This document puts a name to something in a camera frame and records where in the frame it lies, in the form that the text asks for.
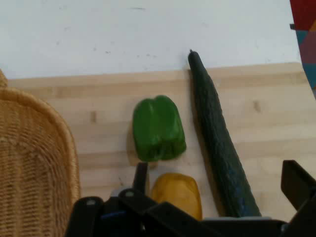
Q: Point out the yellow bell pepper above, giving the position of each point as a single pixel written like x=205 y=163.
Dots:
x=179 y=192

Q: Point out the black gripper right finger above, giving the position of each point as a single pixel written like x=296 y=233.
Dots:
x=301 y=190

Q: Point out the light wooden cutting board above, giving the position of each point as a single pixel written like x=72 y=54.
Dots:
x=259 y=128

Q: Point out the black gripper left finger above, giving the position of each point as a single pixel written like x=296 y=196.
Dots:
x=128 y=212

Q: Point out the multicolour triangle pattern panel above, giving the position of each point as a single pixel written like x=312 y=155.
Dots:
x=307 y=37

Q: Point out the green bell pepper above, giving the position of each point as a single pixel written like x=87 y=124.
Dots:
x=158 y=128

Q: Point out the dark green long cucumber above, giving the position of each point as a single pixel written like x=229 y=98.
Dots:
x=217 y=138

